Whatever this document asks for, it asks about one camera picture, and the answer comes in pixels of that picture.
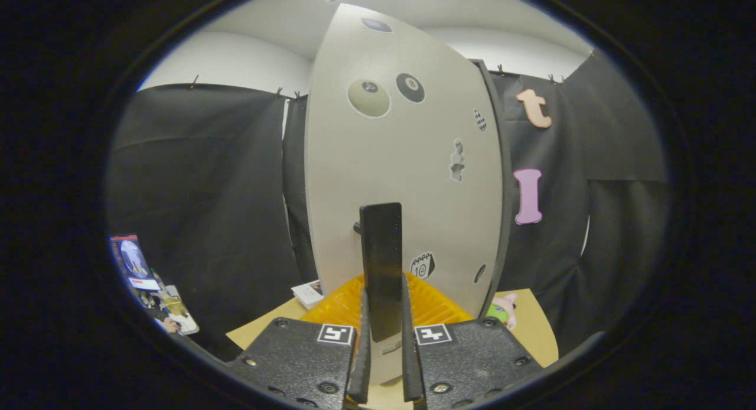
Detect white book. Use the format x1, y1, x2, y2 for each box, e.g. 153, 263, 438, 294
291, 280, 324, 310

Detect grey shoe cabinet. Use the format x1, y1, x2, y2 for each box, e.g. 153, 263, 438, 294
472, 60, 514, 298

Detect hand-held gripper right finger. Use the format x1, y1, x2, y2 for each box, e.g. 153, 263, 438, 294
402, 273, 544, 409

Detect beige shoe cabinet door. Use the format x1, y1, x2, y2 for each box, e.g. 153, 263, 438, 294
304, 2, 504, 387

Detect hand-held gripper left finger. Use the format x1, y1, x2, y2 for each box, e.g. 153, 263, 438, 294
227, 273, 373, 408

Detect green and pink plush toy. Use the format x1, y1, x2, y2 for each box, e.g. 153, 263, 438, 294
485, 293, 519, 331

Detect black backdrop cloth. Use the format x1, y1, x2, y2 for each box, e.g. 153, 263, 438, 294
106, 50, 671, 360

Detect black door handle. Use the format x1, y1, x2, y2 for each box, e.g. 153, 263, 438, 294
353, 202, 405, 343

